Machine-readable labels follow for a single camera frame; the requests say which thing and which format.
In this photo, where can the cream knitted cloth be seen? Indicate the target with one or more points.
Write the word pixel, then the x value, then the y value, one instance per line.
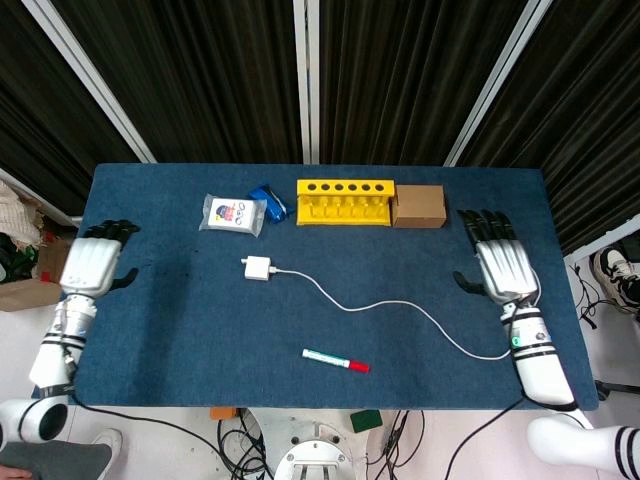
pixel 17 210

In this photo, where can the green pad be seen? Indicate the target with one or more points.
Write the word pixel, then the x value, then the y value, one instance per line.
pixel 366 421

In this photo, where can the grey trouser leg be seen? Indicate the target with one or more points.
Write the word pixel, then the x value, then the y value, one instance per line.
pixel 60 460

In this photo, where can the black and white sneaker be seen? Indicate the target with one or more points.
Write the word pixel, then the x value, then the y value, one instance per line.
pixel 617 275

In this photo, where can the yellow test tube rack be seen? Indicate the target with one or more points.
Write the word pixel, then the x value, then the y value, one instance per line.
pixel 300 187

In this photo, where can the black pleated curtain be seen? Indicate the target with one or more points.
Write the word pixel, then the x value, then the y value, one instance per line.
pixel 590 125
pixel 200 75
pixel 400 75
pixel 45 125

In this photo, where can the brown cardboard box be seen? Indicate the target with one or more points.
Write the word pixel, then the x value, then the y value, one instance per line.
pixel 419 205

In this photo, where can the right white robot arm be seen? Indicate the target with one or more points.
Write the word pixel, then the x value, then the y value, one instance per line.
pixel 540 370

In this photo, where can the white frame post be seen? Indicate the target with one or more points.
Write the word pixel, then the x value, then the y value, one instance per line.
pixel 500 75
pixel 306 80
pixel 90 75

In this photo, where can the white shoe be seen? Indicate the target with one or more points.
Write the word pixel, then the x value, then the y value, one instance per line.
pixel 109 440

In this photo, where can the white tissue packet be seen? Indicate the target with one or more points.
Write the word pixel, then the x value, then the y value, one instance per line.
pixel 232 215

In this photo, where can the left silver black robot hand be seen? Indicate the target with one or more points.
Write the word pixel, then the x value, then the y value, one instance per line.
pixel 90 265

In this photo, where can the white charger block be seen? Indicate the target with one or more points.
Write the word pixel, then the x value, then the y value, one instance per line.
pixel 257 268

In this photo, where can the blue felt table mat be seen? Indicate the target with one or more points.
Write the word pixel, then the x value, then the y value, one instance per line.
pixel 200 340

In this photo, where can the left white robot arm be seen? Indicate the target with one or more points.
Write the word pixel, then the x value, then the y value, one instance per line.
pixel 50 360

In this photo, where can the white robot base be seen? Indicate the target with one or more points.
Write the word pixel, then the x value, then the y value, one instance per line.
pixel 310 450

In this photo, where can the white marker with red cap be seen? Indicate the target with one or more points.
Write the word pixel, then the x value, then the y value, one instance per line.
pixel 330 359

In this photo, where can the blue snack wrapper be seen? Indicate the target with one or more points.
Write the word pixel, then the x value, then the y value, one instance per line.
pixel 272 205

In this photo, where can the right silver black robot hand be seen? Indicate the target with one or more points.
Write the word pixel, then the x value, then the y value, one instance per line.
pixel 505 270

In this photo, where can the open cardboard carton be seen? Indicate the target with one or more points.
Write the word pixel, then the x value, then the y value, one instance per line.
pixel 25 295

